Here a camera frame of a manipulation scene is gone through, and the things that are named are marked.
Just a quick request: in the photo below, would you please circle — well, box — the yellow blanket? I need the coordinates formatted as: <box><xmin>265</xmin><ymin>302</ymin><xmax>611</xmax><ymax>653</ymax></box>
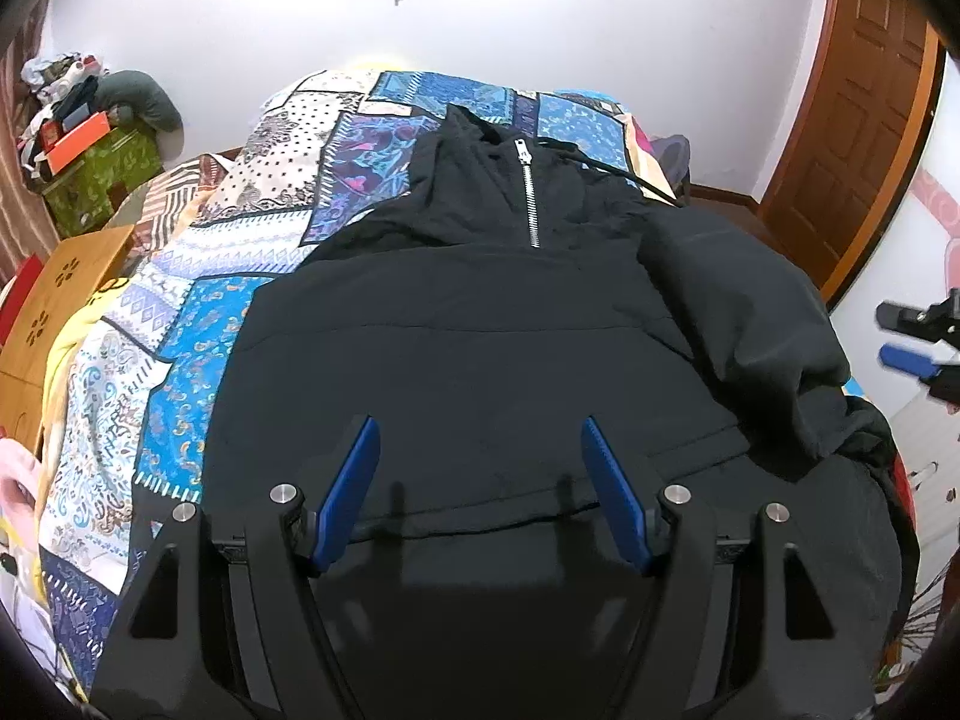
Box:
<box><xmin>41</xmin><ymin>300</ymin><xmax>102</xmax><ymax>458</ymax></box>

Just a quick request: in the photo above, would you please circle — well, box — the wooden folding table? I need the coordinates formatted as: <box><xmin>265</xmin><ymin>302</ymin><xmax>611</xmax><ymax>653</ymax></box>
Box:
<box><xmin>0</xmin><ymin>223</ymin><xmax>137</xmax><ymax>458</ymax></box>

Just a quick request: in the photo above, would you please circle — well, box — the pile of mixed clothes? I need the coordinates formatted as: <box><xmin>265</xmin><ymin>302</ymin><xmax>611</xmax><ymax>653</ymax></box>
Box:
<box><xmin>19</xmin><ymin>52</ymin><xmax>102</xmax><ymax>181</ymax></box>

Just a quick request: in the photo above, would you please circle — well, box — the dry twig plant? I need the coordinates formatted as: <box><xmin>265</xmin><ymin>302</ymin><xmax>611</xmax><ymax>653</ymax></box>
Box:
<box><xmin>885</xmin><ymin>570</ymin><xmax>947</xmax><ymax>691</ymax></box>

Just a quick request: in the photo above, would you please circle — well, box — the orange box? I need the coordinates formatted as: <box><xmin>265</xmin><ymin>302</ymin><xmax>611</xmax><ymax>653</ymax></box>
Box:
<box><xmin>45</xmin><ymin>111</ymin><xmax>113</xmax><ymax>173</ymax></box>

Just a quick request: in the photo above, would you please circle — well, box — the purple bag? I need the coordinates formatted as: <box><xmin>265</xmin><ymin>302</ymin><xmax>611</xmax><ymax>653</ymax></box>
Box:
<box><xmin>649</xmin><ymin>133</ymin><xmax>691</xmax><ymax>196</ymax></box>

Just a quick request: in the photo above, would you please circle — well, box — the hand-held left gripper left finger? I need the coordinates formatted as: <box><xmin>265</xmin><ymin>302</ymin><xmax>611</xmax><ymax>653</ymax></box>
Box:
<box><xmin>88</xmin><ymin>415</ymin><xmax>381</xmax><ymax>720</ymax></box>

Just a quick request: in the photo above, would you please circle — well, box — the green patterned box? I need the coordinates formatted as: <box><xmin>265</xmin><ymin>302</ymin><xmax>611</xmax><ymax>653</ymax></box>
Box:
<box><xmin>41</xmin><ymin>124</ymin><xmax>166</xmax><ymax>239</ymax></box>

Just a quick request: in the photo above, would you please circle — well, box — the red flat board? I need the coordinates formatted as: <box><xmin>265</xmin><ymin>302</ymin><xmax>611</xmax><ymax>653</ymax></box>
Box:
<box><xmin>0</xmin><ymin>255</ymin><xmax>46</xmax><ymax>350</ymax></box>

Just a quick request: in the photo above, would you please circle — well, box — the brown wooden door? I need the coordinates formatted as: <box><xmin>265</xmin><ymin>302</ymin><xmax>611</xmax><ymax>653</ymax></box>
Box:
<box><xmin>757</xmin><ymin>0</ymin><xmax>947</xmax><ymax>302</ymax></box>

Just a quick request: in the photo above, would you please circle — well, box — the pink cloth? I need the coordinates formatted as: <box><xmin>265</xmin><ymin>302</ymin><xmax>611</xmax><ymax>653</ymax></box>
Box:
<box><xmin>0</xmin><ymin>431</ymin><xmax>47</xmax><ymax>578</ymax></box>

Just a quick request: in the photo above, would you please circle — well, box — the black hooded zip jacket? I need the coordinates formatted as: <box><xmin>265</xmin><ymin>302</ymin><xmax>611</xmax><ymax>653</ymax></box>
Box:
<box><xmin>199</xmin><ymin>103</ymin><xmax>920</xmax><ymax>720</ymax></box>

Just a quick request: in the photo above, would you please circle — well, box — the blue patchwork blanket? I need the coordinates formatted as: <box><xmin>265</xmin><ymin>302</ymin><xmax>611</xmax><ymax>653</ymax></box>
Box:
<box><xmin>34</xmin><ymin>67</ymin><xmax>871</xmax><ymax>700</ymax></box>

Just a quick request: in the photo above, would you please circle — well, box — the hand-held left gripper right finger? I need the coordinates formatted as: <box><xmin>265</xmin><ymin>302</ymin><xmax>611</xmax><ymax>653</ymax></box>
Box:
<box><xmin>580</xmin><ymin>415</ymin><xmax>882</xmax><ymax>720</ymax></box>

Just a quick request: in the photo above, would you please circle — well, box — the white wardrobe with pink print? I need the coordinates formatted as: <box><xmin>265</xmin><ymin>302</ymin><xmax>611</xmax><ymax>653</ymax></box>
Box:
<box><xmin>825</xmin><ymin>52</ymin><xmax>960</xmax><ymax>541</ymax></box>

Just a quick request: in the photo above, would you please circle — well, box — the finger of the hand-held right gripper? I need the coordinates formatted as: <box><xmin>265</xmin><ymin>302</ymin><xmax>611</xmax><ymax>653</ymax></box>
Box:
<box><xmin>879</xmin><ymin>343</ymin><xmax>960</xmax><ymax>392</ymax></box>
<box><xmin>876</xmin><ymin>302</ymin><xmax>960</xmax><ymax>340</ymax></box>

